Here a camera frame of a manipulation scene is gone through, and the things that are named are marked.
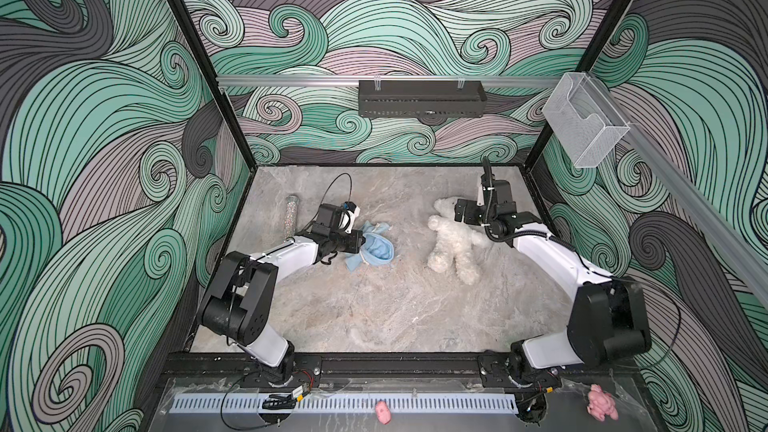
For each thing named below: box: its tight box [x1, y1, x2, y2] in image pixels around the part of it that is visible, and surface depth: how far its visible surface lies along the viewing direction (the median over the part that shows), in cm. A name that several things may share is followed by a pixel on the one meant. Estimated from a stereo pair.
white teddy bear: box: [427, 197, 492, 286], surface depth 90 cm
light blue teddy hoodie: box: [345, 220, 395, 272], surface depth 93 cm
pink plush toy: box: [586, 384, 619, 422], surface depth 67 cm
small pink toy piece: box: [375, 400, 392, 425], surface depth 67 cm
